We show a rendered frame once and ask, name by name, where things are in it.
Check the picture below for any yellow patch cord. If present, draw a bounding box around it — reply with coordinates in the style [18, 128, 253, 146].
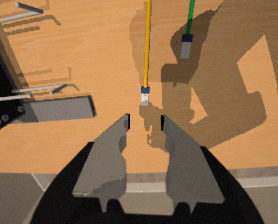
[143, 0, 151, 88]

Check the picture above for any green patch cord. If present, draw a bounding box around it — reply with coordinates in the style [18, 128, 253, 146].
[186, 0, 195, 34]

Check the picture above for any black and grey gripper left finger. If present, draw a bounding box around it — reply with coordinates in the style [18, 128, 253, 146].
[30, 113, 130, 224]

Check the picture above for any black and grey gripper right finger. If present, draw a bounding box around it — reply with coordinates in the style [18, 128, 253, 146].
[161, 114, 265, 224]

